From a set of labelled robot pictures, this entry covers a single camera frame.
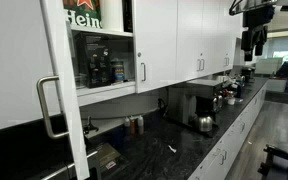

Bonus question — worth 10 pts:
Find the steel coffee carafe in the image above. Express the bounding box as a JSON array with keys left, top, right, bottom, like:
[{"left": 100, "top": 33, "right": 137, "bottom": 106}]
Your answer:
[
  {"left": 194, "top": 114, "right": 216, "bottom": 134},
  {"left": 212, "top": 94, "right": 224, "bottom": 113}
]

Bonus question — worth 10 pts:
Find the black cardboard box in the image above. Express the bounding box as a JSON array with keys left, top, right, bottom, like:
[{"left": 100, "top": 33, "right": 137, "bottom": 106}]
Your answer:
[{"left": 74, "top": 32, "right": 112, "bottom": 90}]

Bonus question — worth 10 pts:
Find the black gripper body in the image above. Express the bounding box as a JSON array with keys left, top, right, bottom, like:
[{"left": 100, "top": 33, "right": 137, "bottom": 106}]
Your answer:
[{"left": 242, "top": 4, "right": 276, "bottom": 36}]

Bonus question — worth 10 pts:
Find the small black wall fixture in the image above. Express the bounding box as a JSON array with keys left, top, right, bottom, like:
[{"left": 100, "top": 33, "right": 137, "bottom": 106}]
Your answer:
[{"left": 82, "top": 115, "right": 100, "bottom": 136}]

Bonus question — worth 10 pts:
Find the white paper roll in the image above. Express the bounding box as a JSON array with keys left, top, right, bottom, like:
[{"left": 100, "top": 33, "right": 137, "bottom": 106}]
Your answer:
[{"left": 100, "top": 0, "right": 124, "bottom": 33}]

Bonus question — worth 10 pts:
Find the white cupboard door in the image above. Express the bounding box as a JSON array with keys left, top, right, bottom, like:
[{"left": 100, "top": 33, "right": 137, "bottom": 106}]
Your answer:
[
  {"left": 39, "top": 0, "right": 91, "bottom": 180},
  {"left": 216, "top": 0, "right": 230, "bottom": 73},
  {"left": 0, "top": 0, "right": 62, "bottom": 135},
  {"left": 226, "top": 0, "right": 242, "bottom": 70},
  {"left": 175, "top": 0, "right": 205, "bottom": 83},
  {"left": 200, "top": 0, "right": 222, "bottom": 77},
  {"left": 132, "top": 0, "right": 179, "bottom": 95}
]

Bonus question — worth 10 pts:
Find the blue container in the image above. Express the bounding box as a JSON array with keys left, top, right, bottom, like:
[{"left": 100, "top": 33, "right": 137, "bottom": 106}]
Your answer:
[{"left": 234, "top": 83, "right": 244, "bottom": 100}]

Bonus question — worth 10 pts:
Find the white paper scrap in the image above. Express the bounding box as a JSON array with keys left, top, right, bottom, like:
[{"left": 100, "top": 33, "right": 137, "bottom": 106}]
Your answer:
[{"left": 167, "top": 144, "right": 178, "bottom": 155}]

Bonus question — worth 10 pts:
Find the blue labelled glass jar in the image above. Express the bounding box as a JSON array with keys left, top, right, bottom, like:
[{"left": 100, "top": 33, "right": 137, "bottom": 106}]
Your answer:
[{"left": 110, "top": 59, "right": 126, "bottom": 84}]

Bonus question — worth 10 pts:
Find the orange sauce squeeze bottle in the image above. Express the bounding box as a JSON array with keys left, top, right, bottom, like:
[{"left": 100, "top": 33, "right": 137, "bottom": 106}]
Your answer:
[{"left": 129, "top": 115, "right": 137, "bottom": 136}]

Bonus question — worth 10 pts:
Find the small black countertop appliance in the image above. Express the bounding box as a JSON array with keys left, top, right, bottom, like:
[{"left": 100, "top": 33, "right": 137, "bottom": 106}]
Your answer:
[{"left": 240, "top": 66, "right": 257, "bottom": 83}]

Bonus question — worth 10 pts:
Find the steel and black coffee maker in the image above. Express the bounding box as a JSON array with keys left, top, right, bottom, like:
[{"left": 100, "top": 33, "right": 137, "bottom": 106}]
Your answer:
[{"left": 166, "top": 79, "right": 226, "bottom": 138}]

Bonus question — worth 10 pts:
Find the white base cabinet row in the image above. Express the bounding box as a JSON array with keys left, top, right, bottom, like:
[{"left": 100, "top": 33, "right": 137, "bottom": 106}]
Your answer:
[{"left": 187, "top": 81, "right": 269, "bottom": 180}]

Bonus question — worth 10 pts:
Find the black and steel toaster oven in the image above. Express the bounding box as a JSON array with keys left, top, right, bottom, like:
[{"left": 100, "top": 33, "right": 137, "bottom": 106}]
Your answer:
[{"left": 30, "top": 142, "right": 122, "bottom": 180}]

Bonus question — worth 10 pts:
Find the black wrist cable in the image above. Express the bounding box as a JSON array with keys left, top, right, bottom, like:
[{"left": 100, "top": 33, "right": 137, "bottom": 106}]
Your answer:
[{"left": 228, "top": 0, "right": 252, "bottom": 17}]

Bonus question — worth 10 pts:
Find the dark sauce squeeze bottle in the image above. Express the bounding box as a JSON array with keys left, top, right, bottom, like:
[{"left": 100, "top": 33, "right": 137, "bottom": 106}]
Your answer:
[{"left": 123, "top": 116, "right": 131, "bottom": 136}]

